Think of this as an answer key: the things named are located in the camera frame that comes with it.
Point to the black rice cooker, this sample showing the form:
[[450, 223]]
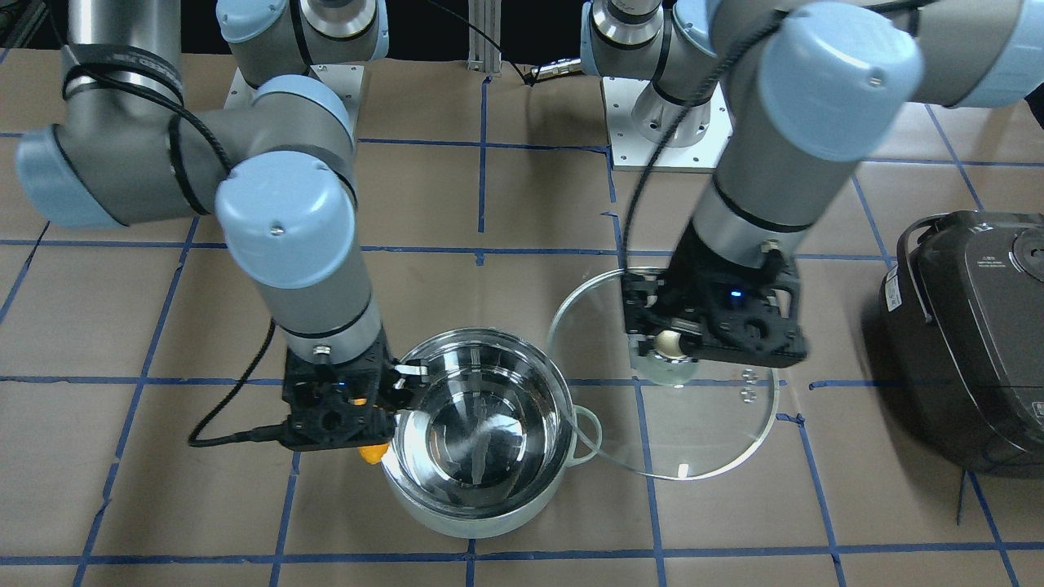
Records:
[[963, 309]]

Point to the glass pot lid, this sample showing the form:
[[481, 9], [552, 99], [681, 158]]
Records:
[[660, 416]]

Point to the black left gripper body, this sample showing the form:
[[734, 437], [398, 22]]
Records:
[[683, 281]]

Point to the aluminium frame post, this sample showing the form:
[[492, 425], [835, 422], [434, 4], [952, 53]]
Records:
[[483, 53]]

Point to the white steel cooking pot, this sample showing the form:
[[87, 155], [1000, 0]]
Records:
[[488, 445]]

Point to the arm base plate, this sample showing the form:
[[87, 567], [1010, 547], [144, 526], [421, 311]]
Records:
[[638, 118]]

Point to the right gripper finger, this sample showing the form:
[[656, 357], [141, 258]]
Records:
[[414, 378]]

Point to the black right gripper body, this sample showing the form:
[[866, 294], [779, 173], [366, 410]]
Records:
[[397, 390]]

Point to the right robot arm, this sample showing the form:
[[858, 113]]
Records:
[[276, 172]]

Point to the yellow corn cob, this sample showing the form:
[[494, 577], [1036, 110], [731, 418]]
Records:
[[373, 454]]

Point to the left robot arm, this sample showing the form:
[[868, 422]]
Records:
[[813, 88]]

